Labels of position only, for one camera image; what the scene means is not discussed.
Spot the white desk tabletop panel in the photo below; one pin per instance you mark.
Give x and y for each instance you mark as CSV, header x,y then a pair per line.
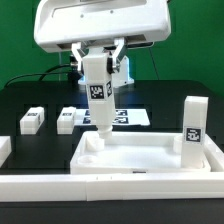
x,y
131,152

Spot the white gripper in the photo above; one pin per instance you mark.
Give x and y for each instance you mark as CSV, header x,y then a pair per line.
x,y
62,23

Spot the fiducial marker sheet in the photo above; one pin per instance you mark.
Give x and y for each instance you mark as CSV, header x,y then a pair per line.
x,y
124,117

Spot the white L-shaped obstacle fence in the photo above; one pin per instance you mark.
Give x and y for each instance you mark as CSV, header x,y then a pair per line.
x,y
93,187

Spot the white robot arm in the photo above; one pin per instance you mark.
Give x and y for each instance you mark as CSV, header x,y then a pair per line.
x,y
123,71

